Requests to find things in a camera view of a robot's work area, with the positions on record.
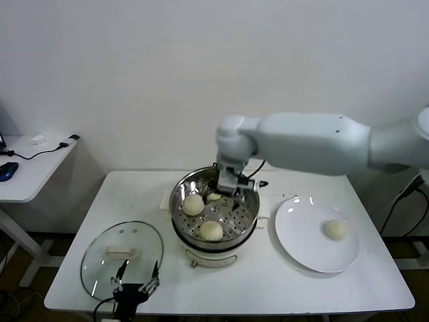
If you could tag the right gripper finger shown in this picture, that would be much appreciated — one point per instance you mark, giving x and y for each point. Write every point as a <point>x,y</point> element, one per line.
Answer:
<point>238,200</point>
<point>208,191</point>

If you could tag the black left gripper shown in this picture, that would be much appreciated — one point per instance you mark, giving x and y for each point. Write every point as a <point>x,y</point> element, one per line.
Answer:
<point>129,295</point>

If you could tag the white steamed baozi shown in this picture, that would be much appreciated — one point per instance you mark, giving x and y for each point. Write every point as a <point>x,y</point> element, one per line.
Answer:
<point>210,230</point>
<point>193,205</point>
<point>335,229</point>
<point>214,197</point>

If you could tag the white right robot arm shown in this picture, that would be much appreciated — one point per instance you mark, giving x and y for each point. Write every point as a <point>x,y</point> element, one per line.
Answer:
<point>301,144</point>

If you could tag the stainless steel steamer basket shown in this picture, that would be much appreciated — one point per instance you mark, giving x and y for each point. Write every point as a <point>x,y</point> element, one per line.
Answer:
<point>248,208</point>

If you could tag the cream electric cooker base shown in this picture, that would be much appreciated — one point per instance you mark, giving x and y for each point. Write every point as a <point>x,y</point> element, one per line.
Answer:
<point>211,257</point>

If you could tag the white round plate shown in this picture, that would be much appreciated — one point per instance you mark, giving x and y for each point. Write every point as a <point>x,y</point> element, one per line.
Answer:
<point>301,234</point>

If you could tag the white side desk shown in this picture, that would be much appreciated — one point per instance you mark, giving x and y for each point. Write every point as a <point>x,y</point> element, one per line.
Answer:
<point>33,174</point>

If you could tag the blue computer mouse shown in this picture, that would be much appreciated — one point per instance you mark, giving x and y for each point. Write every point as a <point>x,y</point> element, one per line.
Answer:
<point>8,171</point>

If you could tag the crumpled white tissue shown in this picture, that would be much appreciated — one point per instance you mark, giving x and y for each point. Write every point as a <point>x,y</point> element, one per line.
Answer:
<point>39,139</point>

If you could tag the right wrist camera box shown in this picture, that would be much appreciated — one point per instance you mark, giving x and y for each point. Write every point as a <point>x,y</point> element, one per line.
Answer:
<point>228,181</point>

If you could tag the white desk base frame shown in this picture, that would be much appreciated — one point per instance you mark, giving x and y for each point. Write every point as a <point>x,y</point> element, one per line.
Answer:
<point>420,261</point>

